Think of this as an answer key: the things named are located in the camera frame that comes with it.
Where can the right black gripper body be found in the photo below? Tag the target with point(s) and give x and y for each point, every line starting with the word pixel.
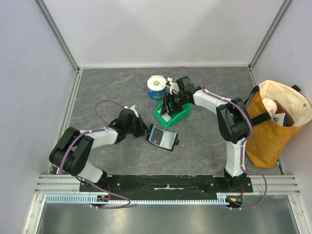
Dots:
pixel 171 103

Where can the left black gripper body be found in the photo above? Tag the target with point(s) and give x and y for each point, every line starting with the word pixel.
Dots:
pixel 137 127

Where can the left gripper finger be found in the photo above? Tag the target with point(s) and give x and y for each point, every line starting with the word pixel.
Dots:
pixel 145 134
pixel 144 127

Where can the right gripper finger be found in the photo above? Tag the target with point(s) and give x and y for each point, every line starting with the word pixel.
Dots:
pixel 169 97
pixel 165 109

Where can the black VIP card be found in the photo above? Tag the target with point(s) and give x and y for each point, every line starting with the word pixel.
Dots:
pixel 155 136

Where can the green plastic bin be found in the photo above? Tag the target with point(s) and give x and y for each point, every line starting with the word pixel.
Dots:
pixel 174 117

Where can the black leather card holder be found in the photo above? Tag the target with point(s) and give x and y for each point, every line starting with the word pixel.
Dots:
pixel 163 139

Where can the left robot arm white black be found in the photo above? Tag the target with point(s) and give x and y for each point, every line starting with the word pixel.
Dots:
pixel 72 151

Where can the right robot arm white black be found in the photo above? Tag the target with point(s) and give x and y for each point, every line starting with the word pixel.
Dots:
pixel 233 121

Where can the stack of white cards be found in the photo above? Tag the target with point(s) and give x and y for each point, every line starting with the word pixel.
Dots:
pixel 165 117

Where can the toilet paper roll blue wrapper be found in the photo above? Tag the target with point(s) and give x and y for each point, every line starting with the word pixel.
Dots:
pixel 156 87

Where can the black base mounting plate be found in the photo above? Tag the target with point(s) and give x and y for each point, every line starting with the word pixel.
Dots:
pixel 120 184

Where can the mustard canvas tote bag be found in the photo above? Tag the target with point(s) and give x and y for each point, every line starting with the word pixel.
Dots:
pixel 269 138

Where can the items inside tote bag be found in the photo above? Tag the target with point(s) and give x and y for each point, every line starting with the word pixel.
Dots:
pixel 278 113

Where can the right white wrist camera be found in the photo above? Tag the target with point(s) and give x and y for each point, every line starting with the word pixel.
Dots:
pixel 171 87

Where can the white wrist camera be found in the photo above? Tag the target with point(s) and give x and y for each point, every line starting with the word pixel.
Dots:
pixel 171 87
pixel 133 108

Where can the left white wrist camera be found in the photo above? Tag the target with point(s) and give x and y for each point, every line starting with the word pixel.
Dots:
pixel 133 108

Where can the right aluminium frame post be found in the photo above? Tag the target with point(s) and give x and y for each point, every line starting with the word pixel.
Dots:
pixel 270 32

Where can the aluminium frame post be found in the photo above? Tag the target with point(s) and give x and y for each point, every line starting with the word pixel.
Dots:
pixel 270 32
pixel 56 32

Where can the left aluminium frame post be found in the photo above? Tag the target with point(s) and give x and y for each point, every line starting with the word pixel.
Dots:
pixel 56 32

